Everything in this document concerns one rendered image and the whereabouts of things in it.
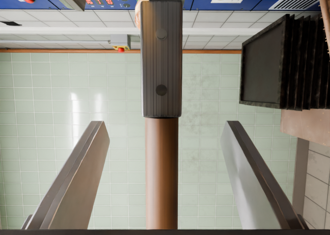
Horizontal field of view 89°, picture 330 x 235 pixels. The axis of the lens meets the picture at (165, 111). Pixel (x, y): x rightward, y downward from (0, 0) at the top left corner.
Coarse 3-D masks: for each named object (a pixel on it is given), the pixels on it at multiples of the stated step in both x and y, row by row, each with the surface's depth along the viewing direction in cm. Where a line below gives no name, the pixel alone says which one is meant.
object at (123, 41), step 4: (112, 36) 97; (116, 36) 97; (120, 36) 97; (124, 36) 98; (128, 36) 100; (112, 40) 98; (116, 40) 98; (120, 40) 98; (124, 40) 98; (128, 40) 100; (112, 44) 98; (116, 44) 98; (120, 44) 98; (124, 44) 98; (128, 44) 100; (116, 48) 103; (124, 48) 103; (128, 48) 103
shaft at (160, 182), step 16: (160, 128) 14; (176, 128) 14; (160, 144) 14; (176, 144) 14; (160, 160) 14; (176, 160) 15; (160, 176) 14; (176, 176) 15; (160, 192) 14; (176, 192) 15; (160, 208) 14; (176, 208) 15; (160, 224) 14; (176, 224) 15
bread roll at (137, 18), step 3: (138, 0) 21; (138, 3) 21; (138, 6) 21; (135, 9) 23; (138, 9) 21; (135, 12) 23; (138, 12) 21; (135, 15) 23; (138, 15) 22; (135, 18) 23; (138, 18) 22; (135, 21) 23; (138, 21) 22; (138, 24) 23; (138, 27) 24
